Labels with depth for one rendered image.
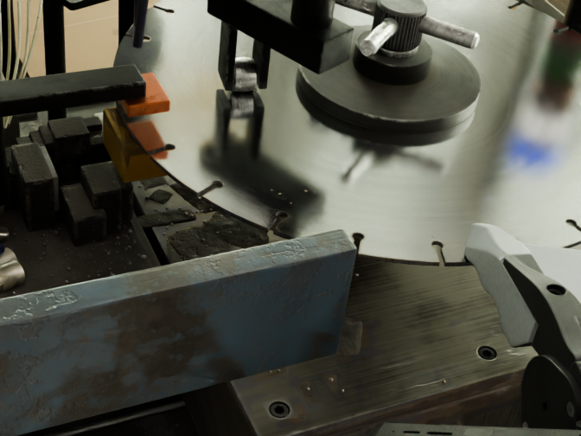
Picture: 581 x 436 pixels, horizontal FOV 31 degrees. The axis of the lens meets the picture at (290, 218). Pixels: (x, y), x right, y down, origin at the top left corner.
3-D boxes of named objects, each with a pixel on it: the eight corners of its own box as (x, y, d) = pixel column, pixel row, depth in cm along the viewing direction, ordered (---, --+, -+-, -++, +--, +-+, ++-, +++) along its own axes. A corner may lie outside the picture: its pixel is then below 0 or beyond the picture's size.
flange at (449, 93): (510, 123, 61) (520, 86, 59) (336, 144, 57) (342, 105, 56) (429, 30, 69) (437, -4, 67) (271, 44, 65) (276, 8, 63)
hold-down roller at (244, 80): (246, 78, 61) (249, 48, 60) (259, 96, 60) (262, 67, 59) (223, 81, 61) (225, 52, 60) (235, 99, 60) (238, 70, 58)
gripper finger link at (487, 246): (558, 225, 54) (637, 364, 47) (451, 231, 52) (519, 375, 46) (577, 179, 51) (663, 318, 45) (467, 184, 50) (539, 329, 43)
